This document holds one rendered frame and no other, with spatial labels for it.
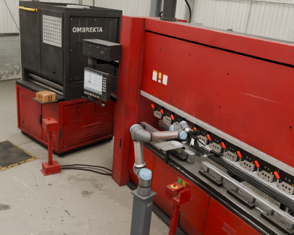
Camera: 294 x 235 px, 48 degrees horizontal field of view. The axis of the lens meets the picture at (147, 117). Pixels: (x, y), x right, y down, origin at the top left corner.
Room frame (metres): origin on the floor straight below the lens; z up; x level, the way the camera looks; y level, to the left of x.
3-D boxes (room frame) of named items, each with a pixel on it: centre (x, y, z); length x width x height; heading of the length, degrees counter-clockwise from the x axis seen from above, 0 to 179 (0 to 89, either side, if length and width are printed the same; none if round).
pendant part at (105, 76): (4.20, 0.67, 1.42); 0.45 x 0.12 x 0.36; 52
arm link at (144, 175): (2.78, -0.04, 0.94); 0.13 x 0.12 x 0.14; 23
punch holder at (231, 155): (2.87, -0.84, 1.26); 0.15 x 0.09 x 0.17; 35
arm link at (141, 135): (2.82, -0.15, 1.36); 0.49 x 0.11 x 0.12; 113
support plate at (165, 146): (3.42, -0.28, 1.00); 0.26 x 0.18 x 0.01; 125
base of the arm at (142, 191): (2.77, -0.04, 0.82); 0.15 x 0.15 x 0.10
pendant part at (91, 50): (4.30, 0.66, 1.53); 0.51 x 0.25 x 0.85; 52
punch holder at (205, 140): (3.20, -0.61, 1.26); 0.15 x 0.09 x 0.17; 35
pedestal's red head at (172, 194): (2.89, -0.38, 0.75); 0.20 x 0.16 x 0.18; 43
